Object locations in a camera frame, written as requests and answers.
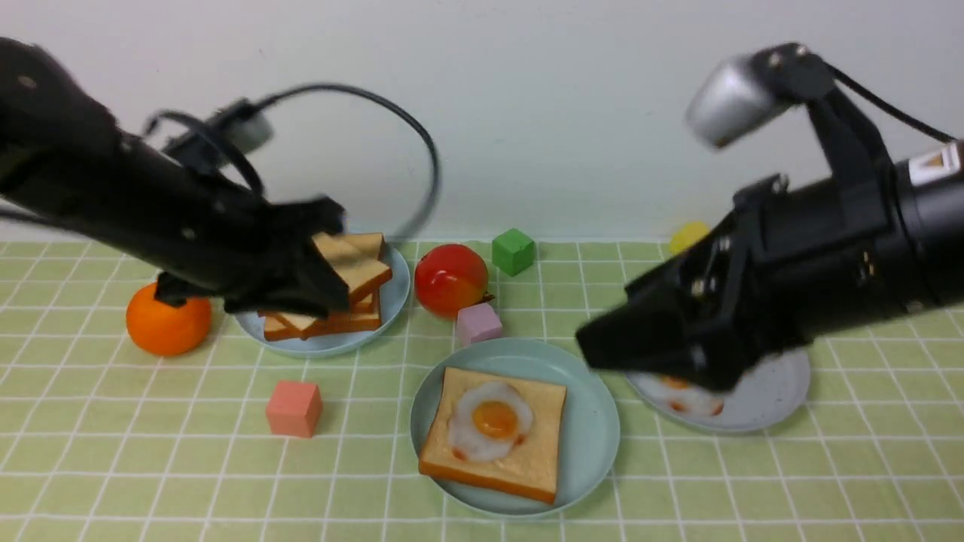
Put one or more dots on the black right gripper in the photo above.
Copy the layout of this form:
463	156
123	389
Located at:
783	268

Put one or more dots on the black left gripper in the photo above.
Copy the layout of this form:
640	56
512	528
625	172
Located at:
268	264

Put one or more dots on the toast slice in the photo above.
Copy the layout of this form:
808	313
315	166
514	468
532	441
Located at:
530	471
361	305
356	258
273	332

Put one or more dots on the fried egg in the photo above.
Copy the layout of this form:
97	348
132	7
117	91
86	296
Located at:
681	397
488	421

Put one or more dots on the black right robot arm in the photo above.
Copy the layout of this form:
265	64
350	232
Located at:
921	262

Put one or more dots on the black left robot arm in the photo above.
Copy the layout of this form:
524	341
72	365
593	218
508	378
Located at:
66	161

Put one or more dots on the light blue bread plate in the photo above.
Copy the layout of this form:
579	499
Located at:
394	298

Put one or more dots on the yellow cube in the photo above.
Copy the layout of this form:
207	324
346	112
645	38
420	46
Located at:
686	236

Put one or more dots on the salmon pink cube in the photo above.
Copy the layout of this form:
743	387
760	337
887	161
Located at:
294	409

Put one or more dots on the red apple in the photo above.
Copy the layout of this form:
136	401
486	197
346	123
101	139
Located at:
449	278

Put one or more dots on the grey-blue egg plate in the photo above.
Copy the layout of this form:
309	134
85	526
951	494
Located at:
764	396

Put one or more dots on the pink-lilac cube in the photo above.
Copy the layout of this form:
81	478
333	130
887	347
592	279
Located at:
478	323

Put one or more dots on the orange fruit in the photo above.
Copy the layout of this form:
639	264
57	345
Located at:
167	331

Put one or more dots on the green cube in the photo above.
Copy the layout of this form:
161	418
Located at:
513	252

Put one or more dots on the teal empty plate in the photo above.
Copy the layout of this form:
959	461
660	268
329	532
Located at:
590	425

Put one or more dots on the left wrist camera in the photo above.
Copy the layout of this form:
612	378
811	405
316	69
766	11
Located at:
243	125

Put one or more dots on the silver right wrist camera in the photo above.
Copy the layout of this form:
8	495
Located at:
744	93

